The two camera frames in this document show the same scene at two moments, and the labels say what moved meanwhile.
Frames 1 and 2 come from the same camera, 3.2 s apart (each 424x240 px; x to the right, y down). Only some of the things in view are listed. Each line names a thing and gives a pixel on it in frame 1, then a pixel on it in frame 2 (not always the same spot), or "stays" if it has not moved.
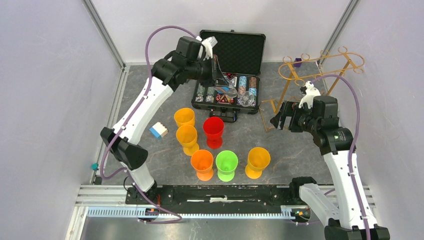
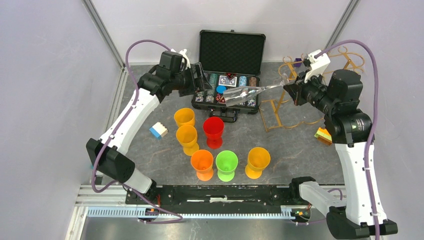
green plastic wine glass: [226, 162] stays
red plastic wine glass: [213, 127] stays
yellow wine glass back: [184, 116] stays
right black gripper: [290, 108] -> [297, 88]
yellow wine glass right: [258, 159] stays
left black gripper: [217, 76] -> [201, 83]
